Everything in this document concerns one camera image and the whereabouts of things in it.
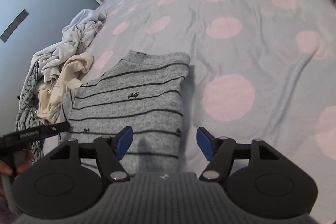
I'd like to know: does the grey striped bow sweater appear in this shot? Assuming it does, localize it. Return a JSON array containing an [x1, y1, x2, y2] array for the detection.
[[59, 51, 190, 175]]

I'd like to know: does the person's left hand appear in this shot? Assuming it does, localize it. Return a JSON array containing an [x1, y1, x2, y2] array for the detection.
[[0, 148, 35, 197]]

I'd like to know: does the lilac pink-dotted bed cover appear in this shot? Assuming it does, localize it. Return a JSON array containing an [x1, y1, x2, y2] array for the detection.
[[82, 0, 335, 223]]

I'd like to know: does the grey patterned crumpled garment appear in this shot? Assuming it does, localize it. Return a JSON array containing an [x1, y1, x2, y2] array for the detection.
[[15, 62, 42, 131]]

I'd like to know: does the white light-grey crumpled garment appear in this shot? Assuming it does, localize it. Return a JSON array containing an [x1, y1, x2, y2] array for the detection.
[[23, 9, 106, 87]]

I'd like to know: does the cream crumpled garment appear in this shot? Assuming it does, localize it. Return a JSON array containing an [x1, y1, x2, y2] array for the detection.
[[36, 53, 93, 125]]

